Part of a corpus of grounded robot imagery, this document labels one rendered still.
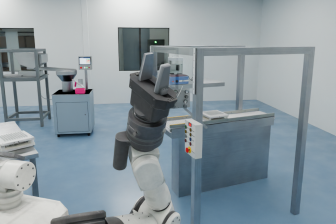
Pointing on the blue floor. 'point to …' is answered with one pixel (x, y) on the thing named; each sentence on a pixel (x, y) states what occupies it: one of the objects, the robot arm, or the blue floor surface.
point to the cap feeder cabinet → (73, 112)
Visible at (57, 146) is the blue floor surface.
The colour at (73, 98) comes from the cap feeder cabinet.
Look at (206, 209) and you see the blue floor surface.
